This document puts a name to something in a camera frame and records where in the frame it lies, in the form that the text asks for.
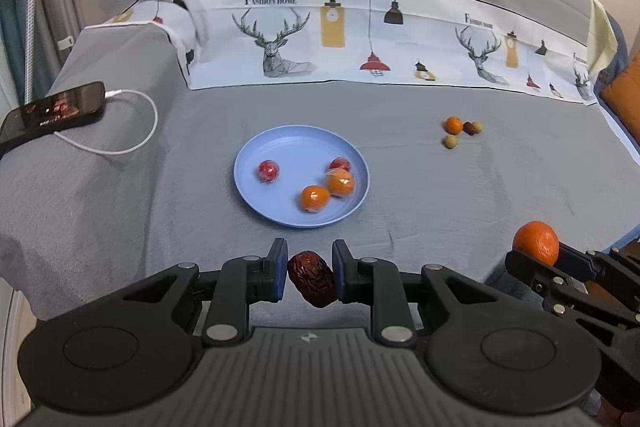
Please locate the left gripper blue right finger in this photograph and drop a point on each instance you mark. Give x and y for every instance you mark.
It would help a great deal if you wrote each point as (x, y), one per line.
(345, 268)

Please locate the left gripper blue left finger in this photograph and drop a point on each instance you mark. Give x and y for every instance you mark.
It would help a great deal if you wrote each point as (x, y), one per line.
(275, 271)

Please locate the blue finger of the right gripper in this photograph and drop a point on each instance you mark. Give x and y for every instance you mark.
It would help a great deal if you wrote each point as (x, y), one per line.
(579, 265)
(529, 271)

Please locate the small orange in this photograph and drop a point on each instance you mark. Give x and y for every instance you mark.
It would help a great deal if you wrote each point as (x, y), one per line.
(453, 125)
(538, 240)

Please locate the dark red jujube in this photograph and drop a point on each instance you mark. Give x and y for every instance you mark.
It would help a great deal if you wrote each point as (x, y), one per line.
(468, 128)
(313, 278)

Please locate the red fruit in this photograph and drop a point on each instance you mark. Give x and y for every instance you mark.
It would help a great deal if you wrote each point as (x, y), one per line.
(268, 171)
(341, 163)

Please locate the green-yellow small fruit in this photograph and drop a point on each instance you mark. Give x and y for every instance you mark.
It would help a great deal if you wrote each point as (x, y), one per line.
(450, 141)
(478, 126)

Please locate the small orange top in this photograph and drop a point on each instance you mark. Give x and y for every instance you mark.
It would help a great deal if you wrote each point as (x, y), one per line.
(453, 125)

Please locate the blue plastic plate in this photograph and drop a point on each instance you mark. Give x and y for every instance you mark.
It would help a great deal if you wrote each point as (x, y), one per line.
(303, 154)

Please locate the orange cushion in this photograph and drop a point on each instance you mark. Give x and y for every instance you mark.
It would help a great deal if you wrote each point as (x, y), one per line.
(622, 96)

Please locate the grey printed sofa cover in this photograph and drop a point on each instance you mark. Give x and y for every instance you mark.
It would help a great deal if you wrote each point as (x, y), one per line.
(150, 184)

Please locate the black smartphone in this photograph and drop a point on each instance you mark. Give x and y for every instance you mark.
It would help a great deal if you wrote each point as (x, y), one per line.
(64, 110)

